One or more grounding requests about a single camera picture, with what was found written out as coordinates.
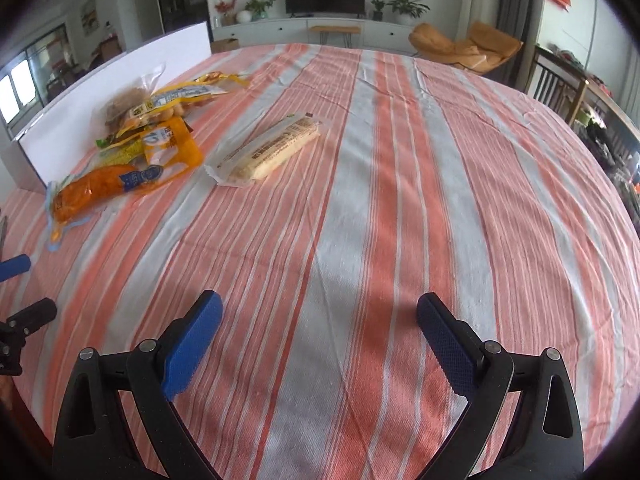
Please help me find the long white cracker packet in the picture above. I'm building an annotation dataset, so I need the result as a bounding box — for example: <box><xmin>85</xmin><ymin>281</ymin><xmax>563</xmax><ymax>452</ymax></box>
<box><xmin>204</xmin><ymin>112</ymin><xmax>321</xmax><ymax>188</ymax></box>

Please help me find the kitchen window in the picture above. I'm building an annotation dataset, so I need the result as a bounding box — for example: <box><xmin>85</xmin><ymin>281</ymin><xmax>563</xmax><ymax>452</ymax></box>
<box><xmin>0</xmin><ymin>60</ymin><xmax>36</xmax><ymax>126</ymax></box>

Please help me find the orange snack packet blue label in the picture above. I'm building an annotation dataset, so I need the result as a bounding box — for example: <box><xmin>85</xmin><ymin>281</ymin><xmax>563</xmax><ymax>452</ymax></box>
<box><xmin>46</xmin><ymin>161</ymin><xmax>166</xmax><ymax>253</ymax></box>

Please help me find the large leafy potted plant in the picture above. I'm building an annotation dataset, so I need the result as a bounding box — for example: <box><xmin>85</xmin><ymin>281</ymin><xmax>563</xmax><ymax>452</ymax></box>
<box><xmin>386</xmin><ymin>0</ymin><xmax>431</xmax><ymax>25</ymax></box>

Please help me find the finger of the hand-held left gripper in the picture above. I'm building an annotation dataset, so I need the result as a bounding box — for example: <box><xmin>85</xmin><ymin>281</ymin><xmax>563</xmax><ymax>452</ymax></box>
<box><xmin>0</xmin><ymin>254</ymin><xmax>32</xmax><ymax>283</ymax></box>
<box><xmin>0</xmin><ymin>297</ymin><xmax>57</xmax><ymax>376</ymax></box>

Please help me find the orange lounge chair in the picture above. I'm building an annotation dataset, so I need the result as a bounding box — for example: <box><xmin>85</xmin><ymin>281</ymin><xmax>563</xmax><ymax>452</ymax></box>
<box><xmin>409</xmin><ymin>21</ymin><xmax>525</xmax><ymax>77</ymax></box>

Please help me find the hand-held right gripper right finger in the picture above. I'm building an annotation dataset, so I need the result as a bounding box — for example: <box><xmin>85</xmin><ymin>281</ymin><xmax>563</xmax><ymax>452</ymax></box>
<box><xmin>416</xmin><ymin>292</ymin><xmax>586</xmax><ymax>480</ymax></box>

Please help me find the yellow edged snack bag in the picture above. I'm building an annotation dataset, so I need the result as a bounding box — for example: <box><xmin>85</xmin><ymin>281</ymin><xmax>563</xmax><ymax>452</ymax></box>
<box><xmin>120</xmin><ymin>72</ymin><xmax>251</xmax><ymax>126</ymax></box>

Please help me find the green potted plant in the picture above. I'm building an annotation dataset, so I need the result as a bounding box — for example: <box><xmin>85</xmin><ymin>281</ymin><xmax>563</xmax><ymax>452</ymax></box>
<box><xmin>244</xmin><ymin>0</ymin><xmax>277</xmax><ymax>22</ymax></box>

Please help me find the dark wooden chair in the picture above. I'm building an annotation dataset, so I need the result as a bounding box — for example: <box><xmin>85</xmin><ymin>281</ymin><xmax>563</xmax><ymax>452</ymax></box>
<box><xmin>525</xmin><ymin>45</ymin><xmax>588</xmax><ymax>126</ymax></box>

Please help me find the framed wall picture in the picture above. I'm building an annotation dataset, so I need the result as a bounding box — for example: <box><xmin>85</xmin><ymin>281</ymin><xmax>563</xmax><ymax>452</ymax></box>
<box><xmin>80</xmin><ymin>0</ymin><xmax>98</xmax><ymax>36</ymax></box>

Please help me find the clear bag of brown buns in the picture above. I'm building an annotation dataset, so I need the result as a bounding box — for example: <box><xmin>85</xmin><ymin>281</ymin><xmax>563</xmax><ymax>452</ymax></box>
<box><xmin>102</xmin><ymin>62</ymin><xmax>168</xmax><ymax>127</ymax></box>

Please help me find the cluttered dining table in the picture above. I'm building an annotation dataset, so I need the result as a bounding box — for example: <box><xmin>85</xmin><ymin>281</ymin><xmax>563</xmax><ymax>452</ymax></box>
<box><xmin>540</xmin><ymin>45</ymin><xmax>640</xmax><ymax>201</ymax></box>

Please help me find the grey curtain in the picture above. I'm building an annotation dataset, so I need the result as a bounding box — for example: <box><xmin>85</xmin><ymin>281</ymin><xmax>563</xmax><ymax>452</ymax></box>
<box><xmin>497</xmin><ymin>0</ymin><xmax>540</xmax><ymax>86</ymax></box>

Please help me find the small wooden bench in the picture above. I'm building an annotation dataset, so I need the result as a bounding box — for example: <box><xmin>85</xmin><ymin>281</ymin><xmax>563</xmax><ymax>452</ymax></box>
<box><xmin>308</xmin><ymin>25</ymin><xmax>362</xmax><ymax>49</ymax></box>

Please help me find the orange white striped tablecloth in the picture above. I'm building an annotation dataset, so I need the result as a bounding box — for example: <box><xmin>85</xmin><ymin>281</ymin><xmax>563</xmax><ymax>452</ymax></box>
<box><xmin>0</xmin><ymin>42</ymin><xmax>640</xmax><ymax>480</ymax></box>

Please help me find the green snack packet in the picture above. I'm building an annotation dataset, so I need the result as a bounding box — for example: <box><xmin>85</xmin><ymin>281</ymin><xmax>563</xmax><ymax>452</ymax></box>
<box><xmin>96</xmin><ymin>136</ymin><xmax>147</xmax><ymax>167</ymax></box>

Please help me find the white cardboard box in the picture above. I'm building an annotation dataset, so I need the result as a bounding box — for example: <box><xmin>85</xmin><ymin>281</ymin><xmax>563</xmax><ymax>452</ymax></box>
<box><xmin>0</xmin><ymin>21</ymin><xmax>213</xmax><ymax>191</ymax></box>

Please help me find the red flower plant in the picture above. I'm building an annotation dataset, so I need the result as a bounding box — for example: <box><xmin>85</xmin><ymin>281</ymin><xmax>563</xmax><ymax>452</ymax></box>
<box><xmin>215</xmin><ymin>0</ymin><xmax>239</xmax><ymax>26</ymax></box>

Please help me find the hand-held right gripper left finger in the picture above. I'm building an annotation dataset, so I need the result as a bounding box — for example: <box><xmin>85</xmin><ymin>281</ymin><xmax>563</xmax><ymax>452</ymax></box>
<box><xmin>54</xmin><ymin>290</ymin><xmax>223</xmax><ymax>480</ymax></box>

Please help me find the white television cabinet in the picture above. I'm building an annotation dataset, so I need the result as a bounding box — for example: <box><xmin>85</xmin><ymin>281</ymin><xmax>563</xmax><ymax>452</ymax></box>
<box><xmin>211</xmin><ymin>16</ymin><xmax>426</xmax><ymax>56</ymax></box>

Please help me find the yellow orange snack packet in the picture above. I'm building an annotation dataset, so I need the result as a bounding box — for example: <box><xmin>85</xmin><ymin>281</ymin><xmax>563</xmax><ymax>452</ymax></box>
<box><xmin>107</xmin><ymin>116</ymin><xmax>206</xmax><ymax>186</ymax></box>

